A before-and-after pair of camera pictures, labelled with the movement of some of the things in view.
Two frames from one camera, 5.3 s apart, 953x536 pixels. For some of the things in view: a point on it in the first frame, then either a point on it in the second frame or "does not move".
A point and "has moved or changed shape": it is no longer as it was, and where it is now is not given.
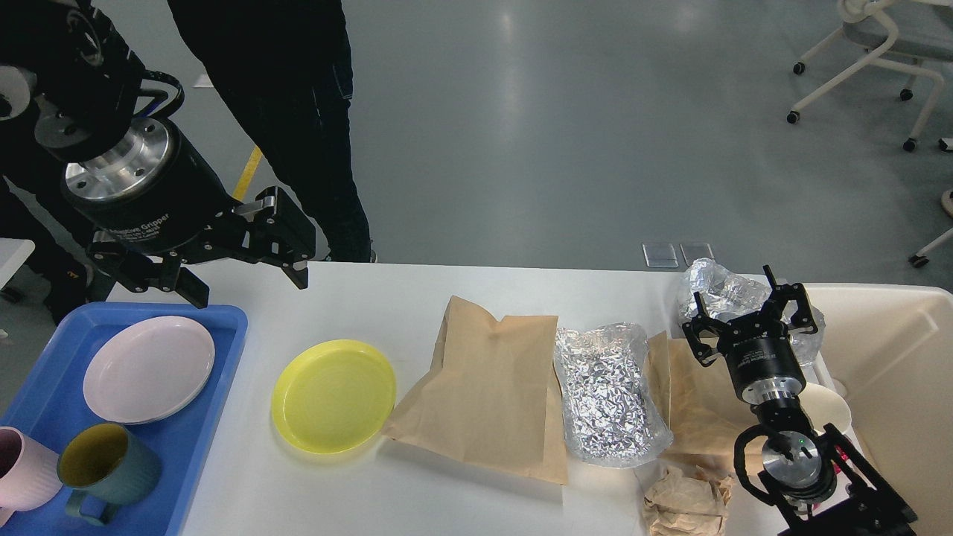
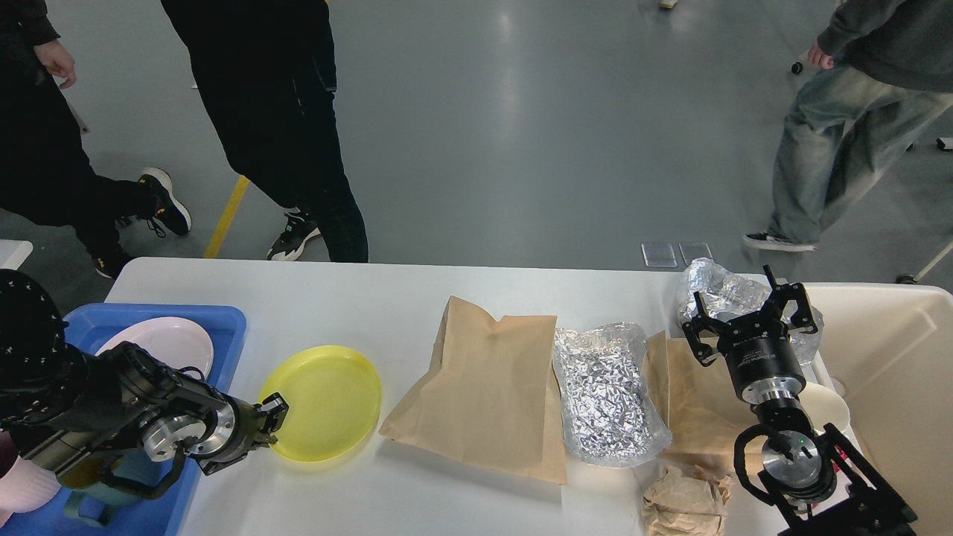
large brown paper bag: [493, 396] does not move
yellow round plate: [333, 396] has moved or changed shape
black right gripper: [763, 362] does not move
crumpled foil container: [725, 295] does not move
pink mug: [30, 476] does not move
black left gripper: [153, 193] → [238, 428]
